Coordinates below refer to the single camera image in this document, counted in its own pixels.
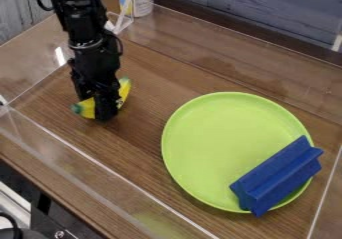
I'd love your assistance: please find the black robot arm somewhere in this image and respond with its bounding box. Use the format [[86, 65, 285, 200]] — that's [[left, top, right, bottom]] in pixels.
[[35, 0, 123, 121]]

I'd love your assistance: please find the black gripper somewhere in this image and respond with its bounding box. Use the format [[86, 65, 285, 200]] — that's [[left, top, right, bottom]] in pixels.
[[70, 37, 123, 121]]

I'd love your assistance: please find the black cable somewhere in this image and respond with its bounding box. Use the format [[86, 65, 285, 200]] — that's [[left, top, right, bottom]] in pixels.
[[0, 212, 24, 239]]

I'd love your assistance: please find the green round plate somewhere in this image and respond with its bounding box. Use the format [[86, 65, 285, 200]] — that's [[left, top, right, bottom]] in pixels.
[[161, 92, 310, 214]]

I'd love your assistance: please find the clear acrylic enclosure wall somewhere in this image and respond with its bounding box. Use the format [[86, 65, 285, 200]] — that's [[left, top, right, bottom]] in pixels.
[[0, 8, 342, 239]]

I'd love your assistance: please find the blue plastic block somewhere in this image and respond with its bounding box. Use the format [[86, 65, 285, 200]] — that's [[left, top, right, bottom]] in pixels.
[[230, 135, 323, 217]]

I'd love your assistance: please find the yellow toy banana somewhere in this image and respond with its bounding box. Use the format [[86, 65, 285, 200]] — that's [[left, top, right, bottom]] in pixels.
[[71, 77, 132, 120]]

